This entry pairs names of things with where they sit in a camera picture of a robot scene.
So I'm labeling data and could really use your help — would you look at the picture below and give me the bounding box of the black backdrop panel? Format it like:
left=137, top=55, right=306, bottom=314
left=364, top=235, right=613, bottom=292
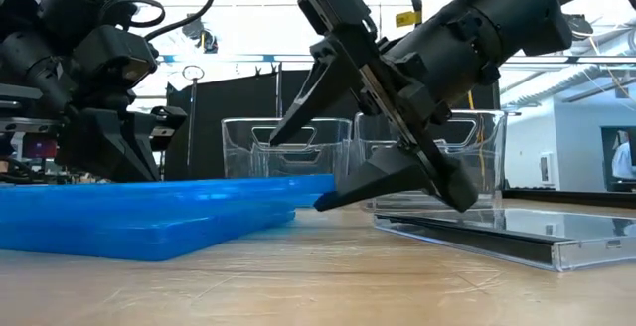
left=165, top=62, right=501, bottom=181

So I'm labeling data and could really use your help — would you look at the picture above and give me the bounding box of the yellow cable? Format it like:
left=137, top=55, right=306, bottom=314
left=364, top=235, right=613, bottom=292
left=466, top=89, right=487, bottom=169

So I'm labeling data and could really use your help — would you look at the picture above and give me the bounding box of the metal stand with ring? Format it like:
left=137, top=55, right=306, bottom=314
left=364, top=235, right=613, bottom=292
left=181, top=64, right=206, bottom=168

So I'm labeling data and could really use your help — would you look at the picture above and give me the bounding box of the blue jewel case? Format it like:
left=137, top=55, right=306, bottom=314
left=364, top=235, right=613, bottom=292
left=0, top=201, right=298, bottom=262
left=0, top=174, right=336, bottom=218

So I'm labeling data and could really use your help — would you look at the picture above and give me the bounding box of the clear plastic bin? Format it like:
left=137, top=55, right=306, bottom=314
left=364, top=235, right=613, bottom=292
left=352, top=109, right=509, bottom=213
left=221, top=116, right=355, bottom=181

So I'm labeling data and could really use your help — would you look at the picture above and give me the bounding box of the clear jewel case black tray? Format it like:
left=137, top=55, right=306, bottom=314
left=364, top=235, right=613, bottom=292
left=372, top=207, right=636, bottom=273

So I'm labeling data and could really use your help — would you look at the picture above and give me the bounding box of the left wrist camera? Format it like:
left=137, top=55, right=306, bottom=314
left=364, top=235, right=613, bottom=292
left=72, top=24, right=160, bottom=91

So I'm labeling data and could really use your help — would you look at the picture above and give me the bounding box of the dark red monitor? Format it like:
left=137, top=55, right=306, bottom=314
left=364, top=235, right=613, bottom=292
left=22, top=135, right=59, bottom=160

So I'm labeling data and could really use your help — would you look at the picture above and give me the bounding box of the yellow cable tag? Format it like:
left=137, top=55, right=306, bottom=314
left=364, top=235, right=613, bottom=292
left=395, top=10, right=423, bottom=29

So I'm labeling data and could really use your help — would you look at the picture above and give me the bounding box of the white wall box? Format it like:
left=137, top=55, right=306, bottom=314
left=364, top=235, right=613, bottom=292
left=539, top=152, right=554, bottom=184

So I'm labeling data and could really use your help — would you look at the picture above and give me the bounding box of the black ceiling camera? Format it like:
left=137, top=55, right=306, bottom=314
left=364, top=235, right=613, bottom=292
left=181, top=15, right=220, bottom=54

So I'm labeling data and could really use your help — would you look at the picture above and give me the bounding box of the person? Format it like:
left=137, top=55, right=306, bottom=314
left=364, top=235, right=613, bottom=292
left=611, top=129, right=636, bottom=181

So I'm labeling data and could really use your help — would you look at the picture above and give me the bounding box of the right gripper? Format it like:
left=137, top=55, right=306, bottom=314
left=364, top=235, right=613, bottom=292
left=270, top=0, right=501, bottom=213

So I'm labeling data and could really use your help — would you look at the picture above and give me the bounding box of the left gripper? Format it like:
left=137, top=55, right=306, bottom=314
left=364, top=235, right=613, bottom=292
left=0, top=84, right=188, bottom=182

